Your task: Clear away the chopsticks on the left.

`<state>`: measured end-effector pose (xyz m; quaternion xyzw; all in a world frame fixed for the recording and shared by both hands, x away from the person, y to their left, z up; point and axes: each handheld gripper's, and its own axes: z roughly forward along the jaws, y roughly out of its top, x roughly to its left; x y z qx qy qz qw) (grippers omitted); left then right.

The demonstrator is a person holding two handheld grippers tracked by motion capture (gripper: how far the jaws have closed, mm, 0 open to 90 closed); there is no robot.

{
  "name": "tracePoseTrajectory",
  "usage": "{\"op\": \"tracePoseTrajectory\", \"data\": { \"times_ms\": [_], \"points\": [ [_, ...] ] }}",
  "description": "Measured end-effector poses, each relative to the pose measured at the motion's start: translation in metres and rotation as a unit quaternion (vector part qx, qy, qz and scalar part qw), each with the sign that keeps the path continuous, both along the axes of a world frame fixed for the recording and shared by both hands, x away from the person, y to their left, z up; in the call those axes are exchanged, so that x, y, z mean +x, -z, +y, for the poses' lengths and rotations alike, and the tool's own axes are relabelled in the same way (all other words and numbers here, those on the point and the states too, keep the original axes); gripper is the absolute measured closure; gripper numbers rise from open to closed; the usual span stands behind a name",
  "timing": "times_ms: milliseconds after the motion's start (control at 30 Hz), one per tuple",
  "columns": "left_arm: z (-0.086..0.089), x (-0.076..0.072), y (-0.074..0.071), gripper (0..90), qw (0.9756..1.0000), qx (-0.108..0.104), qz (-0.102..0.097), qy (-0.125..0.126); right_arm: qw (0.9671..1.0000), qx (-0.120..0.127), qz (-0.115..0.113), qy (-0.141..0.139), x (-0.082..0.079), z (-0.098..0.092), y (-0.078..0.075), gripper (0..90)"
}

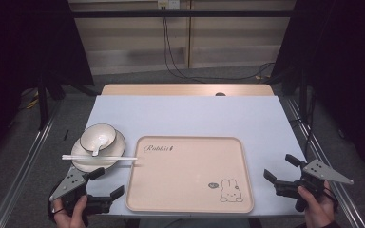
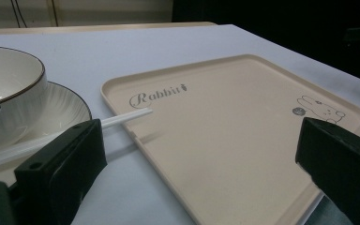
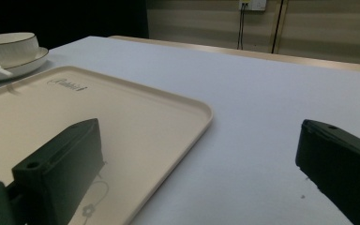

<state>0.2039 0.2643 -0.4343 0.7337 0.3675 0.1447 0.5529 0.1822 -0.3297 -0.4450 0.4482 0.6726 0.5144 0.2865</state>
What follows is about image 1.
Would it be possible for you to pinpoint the white bowl with dark rim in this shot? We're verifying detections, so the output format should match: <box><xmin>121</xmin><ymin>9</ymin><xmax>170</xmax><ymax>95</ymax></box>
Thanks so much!
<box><xmin>79</xmin><ymin>123</ymin><xmax>118</xmax><ymax>153</ymax></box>

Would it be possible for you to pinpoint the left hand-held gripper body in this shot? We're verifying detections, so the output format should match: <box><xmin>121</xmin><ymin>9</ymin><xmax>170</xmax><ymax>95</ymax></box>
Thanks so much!
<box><xmin>48</xmin><ymin>166</ymin><xmax>113</xmax><ymax>217</ymax></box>

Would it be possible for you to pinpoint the white ceramic spoon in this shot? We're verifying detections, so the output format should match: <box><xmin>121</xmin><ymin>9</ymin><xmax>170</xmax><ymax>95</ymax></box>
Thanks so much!
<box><xmin>91</xmin><ymin>135</ymin><xmax>109</xmax><ymax>158</ymax></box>

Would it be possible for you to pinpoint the white plate with dark rim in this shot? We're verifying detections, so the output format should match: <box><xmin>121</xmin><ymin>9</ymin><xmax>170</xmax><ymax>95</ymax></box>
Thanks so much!
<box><xmin>70</xmin><ymin>128</ymin><xmax>126</xmax><ymax>174</ymax></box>

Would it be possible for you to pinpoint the person's right hand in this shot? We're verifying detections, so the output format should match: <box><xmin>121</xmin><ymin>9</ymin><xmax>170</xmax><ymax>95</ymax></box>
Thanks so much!
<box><xmin>297</xmin><ymin>181</ymin><xmax>337</xmax><ymax>228</ymax></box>

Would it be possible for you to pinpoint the aluminium rail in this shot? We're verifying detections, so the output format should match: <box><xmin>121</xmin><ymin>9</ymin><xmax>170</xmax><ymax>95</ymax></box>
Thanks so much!
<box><xmin>285</xmin><ymin>97</ymin><xmax>365</xmax><ymax>228</ymax></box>
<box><xmin>0</xmin><ymin>100</ymin><xmax>63</xmax><ymax>228</ymax></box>

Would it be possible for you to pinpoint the yellow cable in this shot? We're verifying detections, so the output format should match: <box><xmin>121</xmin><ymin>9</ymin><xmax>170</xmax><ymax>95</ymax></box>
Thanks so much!
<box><xmin>19</xmin><ymin>88</ymin><xmax>41</xmax><ymax>110</ymax></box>

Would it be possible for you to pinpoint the wall socket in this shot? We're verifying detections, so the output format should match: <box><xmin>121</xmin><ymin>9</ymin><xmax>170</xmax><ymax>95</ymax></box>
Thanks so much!
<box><xmin>157</xmin><ymin>0</ymin><xmax>182</xmax><ymax>10</ymax></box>

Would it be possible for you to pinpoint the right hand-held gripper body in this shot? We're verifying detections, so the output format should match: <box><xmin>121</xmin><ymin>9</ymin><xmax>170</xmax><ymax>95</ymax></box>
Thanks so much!
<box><xmin>273</xmin><ymin>158</ymin><xmax>355</xmax><ymax>213</ymax></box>

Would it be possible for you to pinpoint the pale blue table mat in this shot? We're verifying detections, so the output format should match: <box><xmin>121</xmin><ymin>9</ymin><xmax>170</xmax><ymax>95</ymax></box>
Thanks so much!
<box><xmin>83</xmin><ymin>94</ymin><xmax>308</xmax><ymax>219</ymax></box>

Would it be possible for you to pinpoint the wooden table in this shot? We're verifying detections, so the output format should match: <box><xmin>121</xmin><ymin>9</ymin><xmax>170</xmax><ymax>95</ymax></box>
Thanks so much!
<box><xmin>101</xmin><ymin>83</ymin><xmax>276</xmax><ymax>97</ymax></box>

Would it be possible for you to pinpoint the black horizontal bar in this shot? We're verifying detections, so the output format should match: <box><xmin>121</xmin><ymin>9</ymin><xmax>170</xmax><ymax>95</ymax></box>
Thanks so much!
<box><xmin>70</xmin><ymin>9</ymin><xmax>295</xmax><ymax>19</ymax></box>

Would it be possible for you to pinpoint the pink tray with rabbit print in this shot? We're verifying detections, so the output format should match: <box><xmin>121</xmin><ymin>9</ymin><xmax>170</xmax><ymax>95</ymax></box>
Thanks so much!
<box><xmin>125</xmin><ymin>135</ymin><xmax>256</xmax><ymax>215</ymax></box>

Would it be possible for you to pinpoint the black metal stand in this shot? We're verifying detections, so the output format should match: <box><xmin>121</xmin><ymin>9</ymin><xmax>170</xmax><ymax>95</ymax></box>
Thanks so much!
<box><xmin>36</xmin><ymin>74</ymin><xmax>50</xmax><ymax>131</ymax></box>

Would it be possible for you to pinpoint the black curtain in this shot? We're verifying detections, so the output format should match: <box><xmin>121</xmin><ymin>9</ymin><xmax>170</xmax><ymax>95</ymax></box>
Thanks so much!
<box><xmin>0</xmin><ymin>0</ymin><xmax>95</xmax><ymax>165</ymax></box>
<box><xmin>270</xmin><ymin>0</ymin><xmax>365</xmax><ymax>181</ymax></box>

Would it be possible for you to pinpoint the black cable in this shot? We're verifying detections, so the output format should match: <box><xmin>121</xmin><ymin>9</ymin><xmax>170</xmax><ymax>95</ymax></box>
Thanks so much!
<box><xmin>163</xmin><ymin>15</ymin><xmax>275</xmax><ymax>81</ymax></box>
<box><xmin>162</xmin><ymin>7</ymin><xmax>277</xmax><ymax>85</ymax></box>

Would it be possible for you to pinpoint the white chopstick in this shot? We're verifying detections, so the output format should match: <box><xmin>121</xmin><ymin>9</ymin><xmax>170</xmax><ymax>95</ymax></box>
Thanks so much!
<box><xmin>61</xmin><ymin>156</ymin><xmax>135</xmax><ymax>162</ymax></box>
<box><xmin>61</xmin><ymin>154</ymin><xmax>139</xmax><ymax>161</ymax></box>

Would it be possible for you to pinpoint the person's left hand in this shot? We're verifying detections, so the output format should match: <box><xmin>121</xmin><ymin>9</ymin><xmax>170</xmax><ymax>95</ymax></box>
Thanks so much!
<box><xmin>51</xmin><ymin>195</ymin><xmax>88</xmax><ymax>228</ymax></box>

